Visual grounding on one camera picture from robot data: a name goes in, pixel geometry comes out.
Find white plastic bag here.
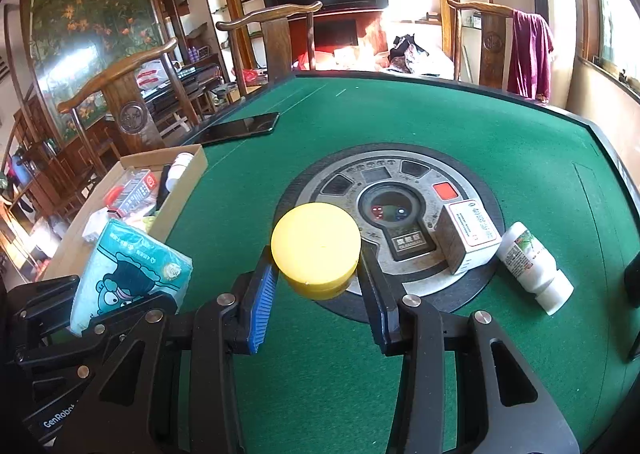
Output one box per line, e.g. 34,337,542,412
136,60,174,85

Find round table control panel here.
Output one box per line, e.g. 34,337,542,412
274,144,507,323

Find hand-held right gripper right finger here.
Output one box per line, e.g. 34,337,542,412
360,254,581,454

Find wooden chair with plain back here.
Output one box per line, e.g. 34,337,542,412
216,1,324,97

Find cream medicine box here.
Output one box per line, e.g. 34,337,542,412
439,199,503,275

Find cardboard box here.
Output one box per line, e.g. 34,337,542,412
37,144,209,285

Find framed flower painting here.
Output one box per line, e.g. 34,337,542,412
20,0,169,145

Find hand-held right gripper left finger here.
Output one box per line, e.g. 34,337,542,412
55,246,279,454

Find maroon cloth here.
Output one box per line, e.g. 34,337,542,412
507,10,555,103

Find wooden chair with round medallion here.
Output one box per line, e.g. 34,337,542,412
56,38,202,171

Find dark wooden side table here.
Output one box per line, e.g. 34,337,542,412
144,62,227,121

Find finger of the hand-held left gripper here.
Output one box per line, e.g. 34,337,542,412
15,296,179,407
10,275,82,335

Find dark clothes pile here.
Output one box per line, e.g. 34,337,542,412
389,34,432,75

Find black smartphone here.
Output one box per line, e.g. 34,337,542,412
192,112,280,145

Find yellow plastic case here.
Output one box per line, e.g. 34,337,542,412
270,202,362,301

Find clear box with red ring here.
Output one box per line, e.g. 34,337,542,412
105,169,159,217

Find small white box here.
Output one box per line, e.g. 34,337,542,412
82,208,112,243

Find plain white bottle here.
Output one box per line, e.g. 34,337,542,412
166,152,194,193

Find white bottle with label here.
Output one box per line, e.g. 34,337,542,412
497,222,575,316

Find wooden chair with draped cloth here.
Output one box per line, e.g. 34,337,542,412
446,0,517,87

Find teal tissue pack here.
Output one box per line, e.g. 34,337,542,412
70,219,194,337

